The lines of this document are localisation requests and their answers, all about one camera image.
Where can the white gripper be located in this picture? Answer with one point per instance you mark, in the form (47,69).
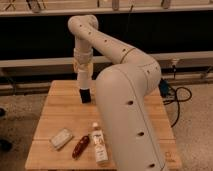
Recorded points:
(83,67)

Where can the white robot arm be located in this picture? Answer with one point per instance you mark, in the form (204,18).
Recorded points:
(120,91)

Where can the white rectangular eraser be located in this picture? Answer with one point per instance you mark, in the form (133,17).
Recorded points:
(61,138)

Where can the wooden table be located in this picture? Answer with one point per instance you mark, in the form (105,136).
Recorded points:
(63,109)

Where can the dark red pocket knife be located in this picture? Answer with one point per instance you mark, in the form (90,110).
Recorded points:
(80,146)

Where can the white plastic bottle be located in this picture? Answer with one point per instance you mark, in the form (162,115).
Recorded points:
(100,150)

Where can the blue box on floor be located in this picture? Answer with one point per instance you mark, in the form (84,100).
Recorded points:
(164,88)

